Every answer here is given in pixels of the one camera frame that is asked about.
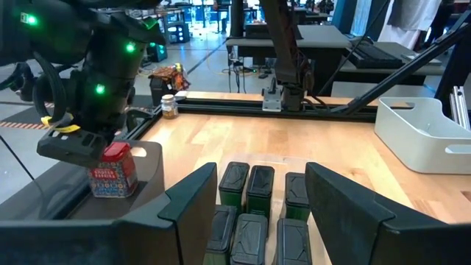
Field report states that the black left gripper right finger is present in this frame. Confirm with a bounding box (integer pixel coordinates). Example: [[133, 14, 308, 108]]
[[305, 161, 471, 265]]

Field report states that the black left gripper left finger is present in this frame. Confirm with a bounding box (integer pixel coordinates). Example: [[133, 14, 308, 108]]
[[0, 162, 219, 265]]

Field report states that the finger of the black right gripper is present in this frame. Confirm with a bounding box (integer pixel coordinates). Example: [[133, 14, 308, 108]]
[[35, 128, 112, 169]]

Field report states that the red lid spice tin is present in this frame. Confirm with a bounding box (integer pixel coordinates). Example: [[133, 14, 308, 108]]
[[87, 141, 140, 199]]

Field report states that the black waste bin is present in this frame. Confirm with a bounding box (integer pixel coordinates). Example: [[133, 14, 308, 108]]
[[149, 75, 174, 107]]

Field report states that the dark grey translucent bin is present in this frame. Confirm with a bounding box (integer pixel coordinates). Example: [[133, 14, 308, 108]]
[[0, 139, 166, 224]]

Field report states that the black mat with orange stripes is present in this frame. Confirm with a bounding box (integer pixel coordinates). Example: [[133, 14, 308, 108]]
[[0, 101, 51, 130]]

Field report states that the glass spice jar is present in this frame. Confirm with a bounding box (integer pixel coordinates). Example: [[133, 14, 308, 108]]
[[160, 93, 180, 120]]

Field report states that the crumpled plastic bag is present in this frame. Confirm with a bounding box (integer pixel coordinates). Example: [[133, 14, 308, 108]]
[[149, 63, 191, 92]]

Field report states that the clear plastic bin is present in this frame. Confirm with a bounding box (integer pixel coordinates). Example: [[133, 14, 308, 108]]
[[215, 153, 314, 265]]

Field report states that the white plastic bin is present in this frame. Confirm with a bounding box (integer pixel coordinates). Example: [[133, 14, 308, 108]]
[[374, 96, 471, 174]]

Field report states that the silver aluminium extrusion profile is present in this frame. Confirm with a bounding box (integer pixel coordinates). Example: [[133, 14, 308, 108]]
[[449, 85, 471, 132]]

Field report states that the black computer keyboard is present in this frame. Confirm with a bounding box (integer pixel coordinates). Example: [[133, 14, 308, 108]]
[[346, 39, 405, 70]]

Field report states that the grey desk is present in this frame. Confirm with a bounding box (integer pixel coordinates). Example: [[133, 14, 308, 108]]
[[338, 40, 448, 77], [224, 24, 353, 93]]

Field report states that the person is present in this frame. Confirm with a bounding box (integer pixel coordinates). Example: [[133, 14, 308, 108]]
[[377, 0, 457, 41]]

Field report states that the yellow cable tag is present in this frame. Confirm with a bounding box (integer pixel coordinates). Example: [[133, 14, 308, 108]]
[[40, 116, 81, 133]]

